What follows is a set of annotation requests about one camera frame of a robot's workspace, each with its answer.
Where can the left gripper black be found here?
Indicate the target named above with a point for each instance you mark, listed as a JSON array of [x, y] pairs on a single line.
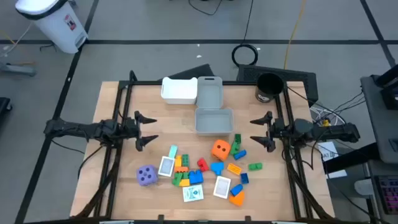
[[130, 128]]

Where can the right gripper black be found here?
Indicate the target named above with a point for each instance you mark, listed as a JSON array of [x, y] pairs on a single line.
[[278, 130]]

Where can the green building block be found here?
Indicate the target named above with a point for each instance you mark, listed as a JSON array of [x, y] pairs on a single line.
[[234, 148]]

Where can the green two-stud block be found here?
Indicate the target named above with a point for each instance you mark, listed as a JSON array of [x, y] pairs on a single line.
[[255, 166]]

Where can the grey-backed playing card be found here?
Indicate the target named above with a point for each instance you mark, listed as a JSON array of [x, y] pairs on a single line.
[[222, 187], [166, 166]]

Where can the yellow building block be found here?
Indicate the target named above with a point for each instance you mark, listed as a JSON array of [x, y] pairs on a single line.
[[184, 183], [178, 161]]

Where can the black cup with white logo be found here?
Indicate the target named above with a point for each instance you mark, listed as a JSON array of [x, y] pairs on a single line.
[[269, 84]]

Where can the yellow studded brick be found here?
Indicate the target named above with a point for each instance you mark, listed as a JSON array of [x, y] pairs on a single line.
[[234, 169]]

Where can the dark green studded brick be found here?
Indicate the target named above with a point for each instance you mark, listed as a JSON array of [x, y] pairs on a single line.
[[185, 160], [237, 138]]

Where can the purple foam die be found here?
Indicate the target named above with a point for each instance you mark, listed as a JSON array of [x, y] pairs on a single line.
[[150, 180]]

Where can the dark blue studded brick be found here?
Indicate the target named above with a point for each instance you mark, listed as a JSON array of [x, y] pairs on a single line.
[[244, 178]]

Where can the orange building block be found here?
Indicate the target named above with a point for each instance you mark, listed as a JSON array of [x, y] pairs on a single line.
[[181, 169]]

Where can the light blue T-shaped block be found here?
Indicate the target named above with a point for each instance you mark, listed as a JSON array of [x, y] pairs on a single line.
[[217, 167]]

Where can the red building block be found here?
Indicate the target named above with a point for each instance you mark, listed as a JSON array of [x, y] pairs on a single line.
[[202, 165]]

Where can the large blue building block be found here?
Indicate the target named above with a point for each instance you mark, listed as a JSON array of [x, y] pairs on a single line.
[[196, 178]]

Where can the orange wedge block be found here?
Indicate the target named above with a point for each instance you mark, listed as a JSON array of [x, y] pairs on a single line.
[[237, 199]]

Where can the white teal card box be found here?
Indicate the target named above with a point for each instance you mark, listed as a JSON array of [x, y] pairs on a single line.
[[192, 193]]

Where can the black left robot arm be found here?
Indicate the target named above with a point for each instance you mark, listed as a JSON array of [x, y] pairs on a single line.
[[77, 128]]

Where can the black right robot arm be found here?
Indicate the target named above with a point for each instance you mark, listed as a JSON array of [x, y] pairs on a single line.
[[332, 132]]

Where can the white plastic bin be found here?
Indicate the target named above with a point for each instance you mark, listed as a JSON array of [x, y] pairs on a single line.
[[178, 91]]

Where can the large grey plastic bin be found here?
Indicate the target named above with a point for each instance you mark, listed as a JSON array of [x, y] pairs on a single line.
[[214, 122]]

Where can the orange foam die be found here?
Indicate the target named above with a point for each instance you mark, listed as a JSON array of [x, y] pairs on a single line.
[[216, 154]]

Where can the white paper sheet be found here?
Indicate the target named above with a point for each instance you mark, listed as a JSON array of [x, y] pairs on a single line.
[[337, 174], [323, 147]]

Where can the black perforated case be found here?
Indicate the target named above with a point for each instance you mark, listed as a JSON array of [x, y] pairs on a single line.
[[295, 77]]

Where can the small grey plastic bin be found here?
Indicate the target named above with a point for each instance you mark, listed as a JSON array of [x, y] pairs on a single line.
[[210, 96]]

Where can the black flat panel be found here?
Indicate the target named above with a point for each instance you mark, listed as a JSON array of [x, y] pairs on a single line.
[[196, 72]]

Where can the grey desk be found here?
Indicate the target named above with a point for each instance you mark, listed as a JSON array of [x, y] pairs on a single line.
[[376, 130]]

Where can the grey rounded object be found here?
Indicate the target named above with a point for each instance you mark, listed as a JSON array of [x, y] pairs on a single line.
[[363, 187]]

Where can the black desk monitor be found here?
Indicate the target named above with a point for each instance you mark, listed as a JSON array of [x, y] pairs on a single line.
[[390, 96]]

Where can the white trash can black rim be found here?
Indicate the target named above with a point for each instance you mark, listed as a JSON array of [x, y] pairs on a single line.
[[59, 28]]

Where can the keyboard with coloured lights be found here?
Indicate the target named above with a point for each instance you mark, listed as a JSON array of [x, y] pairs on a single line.
[[388, 194]]

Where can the grey chair base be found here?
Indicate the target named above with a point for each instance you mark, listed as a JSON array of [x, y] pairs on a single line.
[[18, 69]]

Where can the black floor object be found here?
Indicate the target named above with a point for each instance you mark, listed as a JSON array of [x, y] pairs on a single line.
[[3, 107]]

